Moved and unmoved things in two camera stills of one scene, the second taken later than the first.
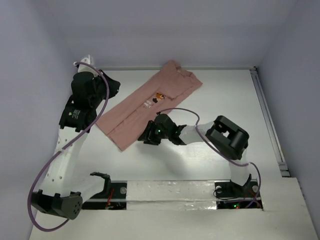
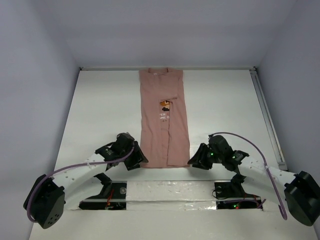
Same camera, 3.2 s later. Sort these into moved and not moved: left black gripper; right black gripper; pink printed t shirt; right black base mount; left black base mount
Moved: pink printed t shirt; left black gripper; right black gripper
Not moved: left black base mount; right black base mount
